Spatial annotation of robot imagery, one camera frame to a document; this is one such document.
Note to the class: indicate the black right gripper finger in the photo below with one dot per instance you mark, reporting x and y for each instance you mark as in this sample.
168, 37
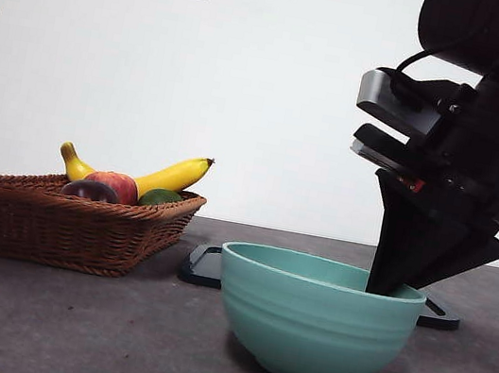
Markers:
467, 259
401, 240

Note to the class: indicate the teal ribbed bowl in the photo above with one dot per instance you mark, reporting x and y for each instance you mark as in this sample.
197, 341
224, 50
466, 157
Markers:
311, 331

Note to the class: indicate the dark red plum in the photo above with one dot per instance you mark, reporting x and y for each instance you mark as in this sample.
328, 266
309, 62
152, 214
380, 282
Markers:
90, 191

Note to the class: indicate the dark rectangular tray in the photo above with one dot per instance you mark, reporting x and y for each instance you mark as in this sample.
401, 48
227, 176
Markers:
202, 267

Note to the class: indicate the red-orange peach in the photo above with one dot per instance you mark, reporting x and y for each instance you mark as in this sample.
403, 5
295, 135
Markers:
120, 186

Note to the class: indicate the yellow banana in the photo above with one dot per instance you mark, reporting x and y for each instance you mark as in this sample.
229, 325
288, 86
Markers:
174, 176

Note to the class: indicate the brown wicker basket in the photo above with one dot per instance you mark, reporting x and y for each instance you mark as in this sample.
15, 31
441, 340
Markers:
55, 230

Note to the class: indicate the green round fruit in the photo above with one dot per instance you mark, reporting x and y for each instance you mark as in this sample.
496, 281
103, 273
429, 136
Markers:
159, 196

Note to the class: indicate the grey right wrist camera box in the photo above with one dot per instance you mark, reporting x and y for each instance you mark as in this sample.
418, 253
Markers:
379, 98

